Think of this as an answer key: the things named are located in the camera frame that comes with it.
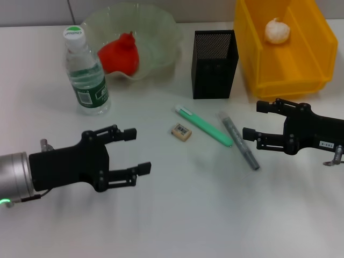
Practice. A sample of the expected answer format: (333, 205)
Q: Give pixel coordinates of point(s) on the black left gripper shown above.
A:
(67, 165)

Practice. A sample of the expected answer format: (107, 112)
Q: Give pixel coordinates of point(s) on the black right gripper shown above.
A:
(317, 131)

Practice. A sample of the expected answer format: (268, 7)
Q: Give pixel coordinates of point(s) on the green toothbrush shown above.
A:
(204, 126)

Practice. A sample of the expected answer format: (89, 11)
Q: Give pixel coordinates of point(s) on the clear green-label water bottle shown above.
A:
(86, 78)

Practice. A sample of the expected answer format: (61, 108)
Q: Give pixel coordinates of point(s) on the white garlic bulb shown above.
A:
(278, 31)

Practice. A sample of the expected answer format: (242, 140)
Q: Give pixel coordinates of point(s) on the red-orange plush orange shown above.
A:
(121, 57)

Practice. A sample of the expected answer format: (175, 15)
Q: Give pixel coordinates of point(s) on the beige eraser with barcode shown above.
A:
(182, 131)

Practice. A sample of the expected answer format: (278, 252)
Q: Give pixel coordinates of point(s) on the black mesh pen holder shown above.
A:
(213, 72)

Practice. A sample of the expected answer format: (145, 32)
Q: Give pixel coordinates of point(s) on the translucent green fruit bowl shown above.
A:
(158, 40)

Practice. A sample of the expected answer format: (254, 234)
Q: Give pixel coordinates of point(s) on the grey glitter marker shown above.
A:
(239, 139)

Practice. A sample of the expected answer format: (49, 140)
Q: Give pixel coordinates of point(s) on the yellow plastic bin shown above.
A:
(303, 61)

